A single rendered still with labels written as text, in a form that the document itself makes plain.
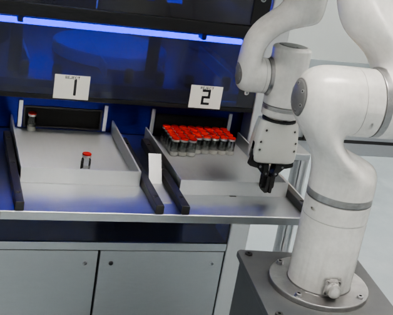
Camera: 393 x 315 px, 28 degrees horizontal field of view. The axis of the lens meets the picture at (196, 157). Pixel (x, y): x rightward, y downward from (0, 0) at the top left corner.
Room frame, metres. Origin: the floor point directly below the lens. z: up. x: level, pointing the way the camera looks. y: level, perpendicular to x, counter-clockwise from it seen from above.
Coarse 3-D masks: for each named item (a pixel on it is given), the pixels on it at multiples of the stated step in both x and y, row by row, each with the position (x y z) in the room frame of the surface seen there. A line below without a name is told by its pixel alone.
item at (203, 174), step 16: (160, 144) 1.90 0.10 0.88; (240, 144) 1.97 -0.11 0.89; (176, 160) 1.80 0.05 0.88; (192, 160) 1.82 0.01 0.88; (208, 160) 1.84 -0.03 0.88; (224, 160) 1.86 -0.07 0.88; (240, 160) 1.88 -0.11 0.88; (176, 176) 1.63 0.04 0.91; (192, 176) 1.71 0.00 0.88; (208, 176) 1.73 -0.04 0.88; (224, 176) 1.75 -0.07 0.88; (240, 176) 1.77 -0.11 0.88; (256, 176) 1.79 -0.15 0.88; (192, 192) 1.61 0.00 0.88; (208, 192) 1.62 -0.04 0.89; (224, 192) 1.64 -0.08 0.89; (240, 192) 1.65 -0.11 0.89; (256, 192) 1.66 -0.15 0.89; (272, 192) 1.68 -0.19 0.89
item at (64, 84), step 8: (56, 80) 1.79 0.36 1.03; (64, 80) 1.80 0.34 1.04; (72, 80) 1.81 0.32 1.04; (80, 80) 1.81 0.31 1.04; (88, 80) 1.82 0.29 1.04; (56, 88) 1.79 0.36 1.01; (64, 88) 1.80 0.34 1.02; (72, 88) 1.81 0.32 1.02; (80, 88) 1.81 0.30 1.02; (88, 88) 1.82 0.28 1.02; (56, 96) 1.79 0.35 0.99; (64, 96) 1.80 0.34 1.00; (72, 96) 1.81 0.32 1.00; (80, 96) 1.81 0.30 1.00
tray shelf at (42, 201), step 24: (0, 144) 1.71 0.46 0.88; (0, 168) 1.57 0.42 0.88; (144, 168) 1.72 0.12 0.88; (0, 192) 1.45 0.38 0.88; (24, 192) 1.47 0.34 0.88; (48, 192) 1.49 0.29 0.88; (72, 192) 1.51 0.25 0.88; (96, 192) 1.53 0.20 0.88; (120, 192) 1.55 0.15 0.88; (144, 192) 1.58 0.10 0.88; (168, 192) 1.60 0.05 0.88; (0, 216) 1.37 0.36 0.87; (24, 216) 1.39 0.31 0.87; (48, 216) 1.40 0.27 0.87; (72, 216) 1.42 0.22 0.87; (96, 216) 1.43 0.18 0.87; (120, 216) 1.45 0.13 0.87; (144, 216) 1.47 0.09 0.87; (168, 216) 1.48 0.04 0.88; (192, 216) 1.50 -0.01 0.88; (216, 216) 1.52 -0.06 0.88; (240, 216) 1.54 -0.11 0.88; (264, 216) 1.56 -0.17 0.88; (288, 216) 1.58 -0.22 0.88
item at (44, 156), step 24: (24, 144) 1.73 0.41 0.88; (48, 144) 1.76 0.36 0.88; (72, 144) 1.79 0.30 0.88; (96, 144) 1.82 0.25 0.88; (120, 144) 1.80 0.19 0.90; (24, 168) 1.52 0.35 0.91; (48, 168) 1.54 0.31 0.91; (72, 168) 1.56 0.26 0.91; (96, 168) 1.66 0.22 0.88; (120, 168) 1.69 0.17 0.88
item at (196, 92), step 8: (192, 88) 1.91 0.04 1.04; (200, 88) 1.91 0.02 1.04; (208, 88) 1.92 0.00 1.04; (216, 88) 1.93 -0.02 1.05; (192, 96) 1.91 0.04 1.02; (200, 96) 1.91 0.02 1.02; (216, 96) 1.93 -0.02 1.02; (192, 104) 1.91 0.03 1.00; (200, 104) 1.92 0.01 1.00; (208, 104) 1.92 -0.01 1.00; (216, 104) 1.93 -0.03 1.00
